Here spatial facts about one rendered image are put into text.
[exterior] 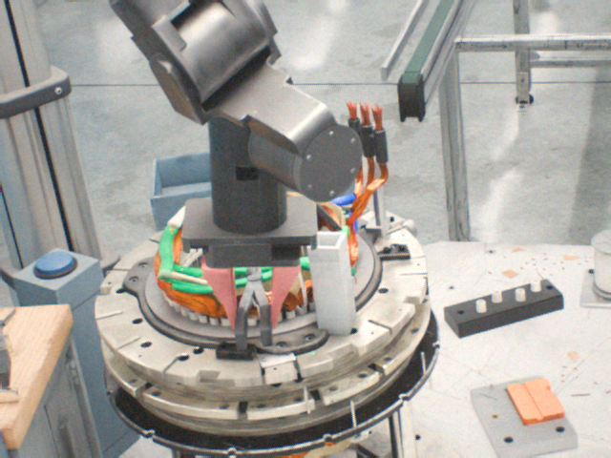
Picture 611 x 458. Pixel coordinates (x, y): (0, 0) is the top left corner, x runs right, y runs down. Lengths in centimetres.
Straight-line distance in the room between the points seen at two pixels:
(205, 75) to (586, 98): 340
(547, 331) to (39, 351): 71
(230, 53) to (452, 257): 101
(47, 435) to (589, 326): 74
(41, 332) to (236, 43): 49
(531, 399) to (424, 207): 213
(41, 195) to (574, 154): 248
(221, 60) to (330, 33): 410
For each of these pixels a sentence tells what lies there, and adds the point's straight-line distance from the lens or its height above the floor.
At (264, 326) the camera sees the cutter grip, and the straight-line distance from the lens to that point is 99.
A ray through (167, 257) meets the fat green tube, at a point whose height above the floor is 116.
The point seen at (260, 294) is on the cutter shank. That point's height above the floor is 118.
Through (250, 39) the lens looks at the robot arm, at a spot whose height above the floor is 142.
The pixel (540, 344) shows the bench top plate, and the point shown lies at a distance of 164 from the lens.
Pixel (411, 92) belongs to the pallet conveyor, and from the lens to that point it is 249.
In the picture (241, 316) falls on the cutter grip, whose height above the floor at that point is 118.
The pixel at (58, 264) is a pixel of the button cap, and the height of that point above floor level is 104.
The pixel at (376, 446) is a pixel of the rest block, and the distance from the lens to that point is 141.
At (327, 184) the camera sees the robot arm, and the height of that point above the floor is 132.
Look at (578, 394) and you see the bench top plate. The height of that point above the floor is 78.
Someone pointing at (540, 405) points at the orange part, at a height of 81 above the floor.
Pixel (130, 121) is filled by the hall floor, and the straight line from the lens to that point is 445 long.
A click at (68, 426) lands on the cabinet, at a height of 97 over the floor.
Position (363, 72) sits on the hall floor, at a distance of 457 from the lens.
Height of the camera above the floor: 172
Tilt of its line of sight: 29 degrees down
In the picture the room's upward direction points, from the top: 8 degrees counter-clockwise
